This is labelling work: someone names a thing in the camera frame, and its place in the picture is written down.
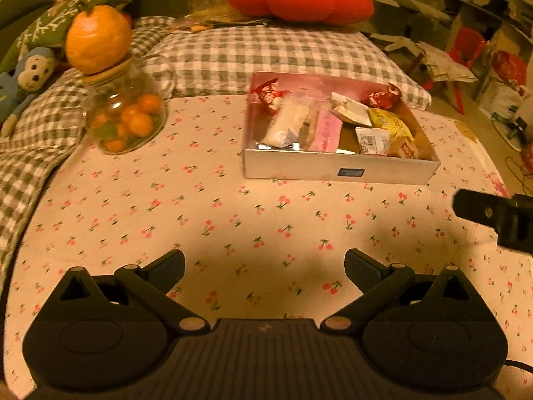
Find pink cardboard box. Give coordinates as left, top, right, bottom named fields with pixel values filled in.
left=241, top=72, right=441, bottom=186

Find white cream snack packet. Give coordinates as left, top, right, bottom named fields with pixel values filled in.
left=331, top=92, right=374, bottom=127

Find round glass jar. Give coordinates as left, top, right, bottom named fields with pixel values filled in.
left=81, top=56, right=168, bottom=155

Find grey checkered blanket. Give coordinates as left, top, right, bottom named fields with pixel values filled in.
left=0, top=16, right=176, bottom=281

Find cherry print tablecloth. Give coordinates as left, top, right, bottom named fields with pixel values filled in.
left=0, top=94, right=533, bottom=400

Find large orange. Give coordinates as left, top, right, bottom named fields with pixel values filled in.
left=65, top=5, right=133, bottom=74

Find blue monkey plush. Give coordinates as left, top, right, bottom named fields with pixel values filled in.
left=0, top=47, right=59, bottom=135

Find yellow snack packet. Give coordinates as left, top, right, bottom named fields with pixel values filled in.
left=368, top=108, right=413, bottom=143

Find white sack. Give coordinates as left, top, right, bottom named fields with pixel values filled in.
left=478, top=71, right=530, bottom=124

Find wooden desk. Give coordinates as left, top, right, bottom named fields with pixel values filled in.
left=445, top=0, right=533, bottom=53

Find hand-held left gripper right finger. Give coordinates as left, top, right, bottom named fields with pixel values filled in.
left=319, top=248, right=476, bottom=334

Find pink snack packet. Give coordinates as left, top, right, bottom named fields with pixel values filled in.
left=310, top=108, right=344, bottom=154

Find silver snack packet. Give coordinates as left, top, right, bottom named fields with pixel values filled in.
left=250, top=141, right=301, bottom=151

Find clear rice cracker packet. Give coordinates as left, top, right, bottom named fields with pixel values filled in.
left=297, top=104, right=322, bottom=151
left=264, top=96, right=311, bottom=149

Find clear plastic bags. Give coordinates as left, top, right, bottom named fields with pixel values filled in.
left=178, top=5, right=272, bottom=35

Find green sofa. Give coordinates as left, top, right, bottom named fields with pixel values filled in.
left=0, top=0, right=189, bottom=31

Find green snowflake pillow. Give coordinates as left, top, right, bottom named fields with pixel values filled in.
left=0, top=0, right=149, bottom=74

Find red packet with white label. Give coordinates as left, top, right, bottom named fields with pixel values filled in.
left=355, top=126, right=392, bottom=156

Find red plastic chair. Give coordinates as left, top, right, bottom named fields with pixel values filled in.
left=447, top=27, right=487, bottom=116

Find crumpled paper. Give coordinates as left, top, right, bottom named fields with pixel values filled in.
left=415, top=41, right=480, bottom=85

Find pile of small kumquats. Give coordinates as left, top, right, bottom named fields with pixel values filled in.
left=92, top=94, right=163, bottom=153

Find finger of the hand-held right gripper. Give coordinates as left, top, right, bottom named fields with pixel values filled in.
left=452, top=188, right=516, bottom=233

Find red white candy packet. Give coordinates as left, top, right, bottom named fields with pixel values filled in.
left=366, top=82, right=403, bottom=109
left=254, top=81, right=284, bottom=113

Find red shopping bag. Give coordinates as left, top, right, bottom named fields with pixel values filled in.
left=488, top=49, right=528, bottom=89

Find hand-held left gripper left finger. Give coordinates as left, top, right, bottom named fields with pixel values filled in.
left=57, top=249, right=211, bottom=334

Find wooden jar lid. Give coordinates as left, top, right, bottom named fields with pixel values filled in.
left=81, top=58, right=132, bottom=87

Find grey checkered pillow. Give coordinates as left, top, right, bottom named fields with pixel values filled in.
left=141, top=24, right=432, bottom=111

